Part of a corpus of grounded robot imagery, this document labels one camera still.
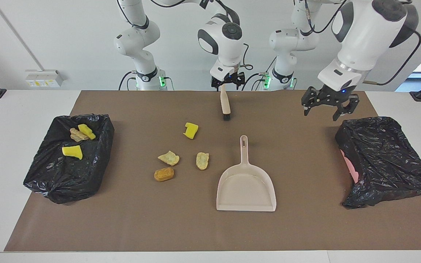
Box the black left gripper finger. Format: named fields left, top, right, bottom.
left=302, top=96, right=318, bottom=117
left=333, top=96, right=359, bottom=121

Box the beige hand brush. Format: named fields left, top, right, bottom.
left=220, top=87, right=232, bottom=121

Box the yellow sponge piece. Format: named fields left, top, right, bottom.
left=183, top=122, right=199, bottom=140

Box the round pale sponge scrap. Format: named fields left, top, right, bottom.
left=196, top=152, right=210, bottom=171

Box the jagged pale sponge scrap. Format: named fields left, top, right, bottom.
left=157, top=150, right=180, bottom=167

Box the brown sponge chunk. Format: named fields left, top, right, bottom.
left=154, top=167, right=175, bottom=182

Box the beige plastic dustpan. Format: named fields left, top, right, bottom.
left=216, top=135, right=277, bottom=212

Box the yellow green sponge block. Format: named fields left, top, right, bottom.
left=77, top=124, right=96, bottom=140

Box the long pale sponge scrap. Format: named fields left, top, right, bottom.
left=69, top=127, right=89, bottom=142

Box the wavy yellow green sponge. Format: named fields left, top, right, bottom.
left=62, top=145, right=83, bottom=160

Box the black bag bin pink inside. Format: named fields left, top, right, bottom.
left=334, top=116, right=421, bottom=209

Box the brown table mat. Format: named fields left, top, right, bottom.
left=4, top=90, right=421, bottom=252

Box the black left base cable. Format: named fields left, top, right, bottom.
left=242, top=73, right=268, bottom=91

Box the black base cable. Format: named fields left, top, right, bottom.
left=242, top=73, right=268, bottom=91
left=119, top=71, right=136, bottom=91

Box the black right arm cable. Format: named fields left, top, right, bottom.
left=116, top=0, right=253, bottom=79

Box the black right base cable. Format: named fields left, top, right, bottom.
left=119, top=71, right=136, bottom=91

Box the white wall socket box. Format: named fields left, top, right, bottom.
left=25, top=69, right=64, bottom=88

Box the grey wall conduit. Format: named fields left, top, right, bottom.
left=0, top=0, right=45, bottom=71

